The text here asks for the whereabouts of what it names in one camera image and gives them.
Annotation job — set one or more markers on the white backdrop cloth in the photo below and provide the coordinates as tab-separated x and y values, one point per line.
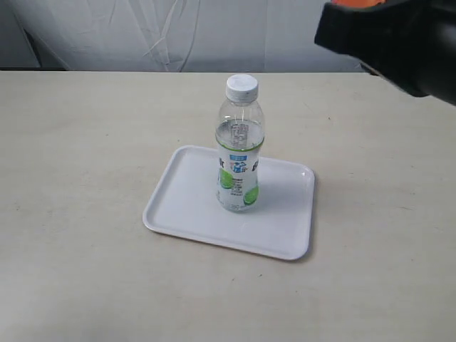
168	36

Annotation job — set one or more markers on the white rectangular plastic tray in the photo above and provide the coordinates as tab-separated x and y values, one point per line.
184	205

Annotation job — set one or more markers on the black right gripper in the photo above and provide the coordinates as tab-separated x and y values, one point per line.
411	44

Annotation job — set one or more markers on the clear plastic bottle white cap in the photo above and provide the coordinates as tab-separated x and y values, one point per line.
240	134

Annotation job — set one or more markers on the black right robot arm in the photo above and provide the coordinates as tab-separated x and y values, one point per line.
411	44

